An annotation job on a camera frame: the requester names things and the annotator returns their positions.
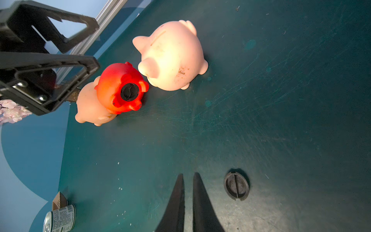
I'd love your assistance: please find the tan piggy bank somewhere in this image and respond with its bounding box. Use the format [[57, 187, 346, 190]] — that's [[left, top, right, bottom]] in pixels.
[[132, 20, 209, 91], [75, 76, 117, 126]]

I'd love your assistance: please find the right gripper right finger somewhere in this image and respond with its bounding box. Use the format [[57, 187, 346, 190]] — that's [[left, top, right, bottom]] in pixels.
[[193, 173, 225, 232]]

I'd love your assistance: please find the pink cherry blossom tree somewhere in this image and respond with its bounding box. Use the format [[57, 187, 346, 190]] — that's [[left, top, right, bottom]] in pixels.
[[1, 100, 32, 125]]

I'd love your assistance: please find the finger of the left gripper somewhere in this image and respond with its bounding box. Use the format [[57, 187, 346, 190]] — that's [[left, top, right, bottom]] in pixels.
[[1, 1, 99, 54], [1, 52, 100, 116]]

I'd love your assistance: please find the black round plug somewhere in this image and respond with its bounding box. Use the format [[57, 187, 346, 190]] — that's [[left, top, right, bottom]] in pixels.
[[120, 83, 140, 102], [223, 171, 250, 201]]

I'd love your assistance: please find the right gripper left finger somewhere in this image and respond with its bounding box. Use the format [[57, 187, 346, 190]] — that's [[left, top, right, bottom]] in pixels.
[[155, 174, 185, 232]]

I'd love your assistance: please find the red piggy bank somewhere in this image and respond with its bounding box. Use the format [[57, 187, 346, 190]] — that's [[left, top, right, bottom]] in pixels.
[[95, 62, 149, 115]]

